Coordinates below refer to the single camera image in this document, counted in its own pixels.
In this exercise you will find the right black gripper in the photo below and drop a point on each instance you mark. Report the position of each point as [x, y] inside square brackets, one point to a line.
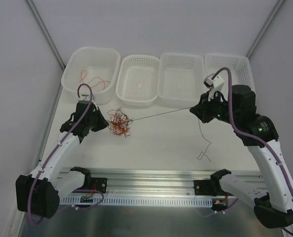
[201, 110]

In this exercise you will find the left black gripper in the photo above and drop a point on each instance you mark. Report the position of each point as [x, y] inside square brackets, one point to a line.
[95, 119]

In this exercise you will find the red orange wire ball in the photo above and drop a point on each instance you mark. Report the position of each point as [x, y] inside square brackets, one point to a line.
[119, 122]

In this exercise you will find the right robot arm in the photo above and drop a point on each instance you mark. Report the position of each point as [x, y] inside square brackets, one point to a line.
[273, 207]

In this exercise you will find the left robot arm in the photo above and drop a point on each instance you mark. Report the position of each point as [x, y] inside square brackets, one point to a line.
[40, 192]

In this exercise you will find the white slotted basket middle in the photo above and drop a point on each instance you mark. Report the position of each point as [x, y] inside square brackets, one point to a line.
[180, 80]

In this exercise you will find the white solid plastic tub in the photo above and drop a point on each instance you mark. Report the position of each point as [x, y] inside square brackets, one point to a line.
[94, 66]

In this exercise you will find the white round-hole basket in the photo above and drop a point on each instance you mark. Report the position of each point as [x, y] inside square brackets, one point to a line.
[137, 80]

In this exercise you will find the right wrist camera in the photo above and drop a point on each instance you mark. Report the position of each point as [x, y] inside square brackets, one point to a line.
[213, 84]

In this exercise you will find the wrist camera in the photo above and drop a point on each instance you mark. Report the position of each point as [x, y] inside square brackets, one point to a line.
[213, 84]
[86, 98]

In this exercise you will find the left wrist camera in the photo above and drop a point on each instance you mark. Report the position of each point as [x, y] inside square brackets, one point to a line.
[86, 98]

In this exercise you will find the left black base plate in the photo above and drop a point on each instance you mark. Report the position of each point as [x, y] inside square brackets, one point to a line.
[98, 184]

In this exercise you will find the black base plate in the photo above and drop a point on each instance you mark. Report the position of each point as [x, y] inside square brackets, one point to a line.
[98, 184]
[207, 188]

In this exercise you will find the aluminium mounting rail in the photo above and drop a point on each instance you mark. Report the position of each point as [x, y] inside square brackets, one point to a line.
[128, 182]

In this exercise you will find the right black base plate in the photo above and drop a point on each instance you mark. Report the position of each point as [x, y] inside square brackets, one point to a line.
[207, 188]

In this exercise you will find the white slotted cable duct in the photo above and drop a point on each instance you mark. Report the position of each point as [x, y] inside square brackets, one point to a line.
[138, 201]

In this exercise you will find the left frame post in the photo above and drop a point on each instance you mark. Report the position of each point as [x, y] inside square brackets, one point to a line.
[51, 44]

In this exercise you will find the frame post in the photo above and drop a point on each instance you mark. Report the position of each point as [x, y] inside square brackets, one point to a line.
[265, 27]
[51, 44]

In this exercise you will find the right frame post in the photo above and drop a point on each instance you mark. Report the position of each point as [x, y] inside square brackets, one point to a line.
[265, 27]

